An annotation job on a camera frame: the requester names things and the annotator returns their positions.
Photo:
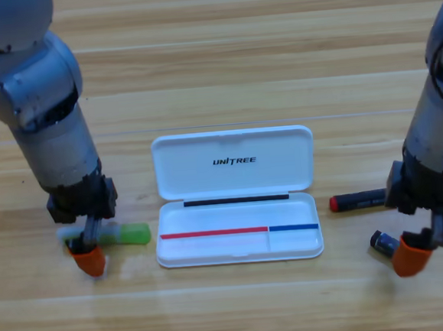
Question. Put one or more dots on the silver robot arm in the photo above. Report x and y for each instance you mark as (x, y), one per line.
(438, 117)
(35, 92)

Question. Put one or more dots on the small dark blue eraser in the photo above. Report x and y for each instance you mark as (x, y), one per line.
(385, 242)

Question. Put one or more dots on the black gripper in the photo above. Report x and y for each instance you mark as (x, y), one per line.
(430, 191)
(82, 199)

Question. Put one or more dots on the white Unitree pencil case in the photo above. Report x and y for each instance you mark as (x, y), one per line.
(233, 172)

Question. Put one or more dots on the red and black marker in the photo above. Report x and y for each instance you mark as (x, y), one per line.
(358, 200)

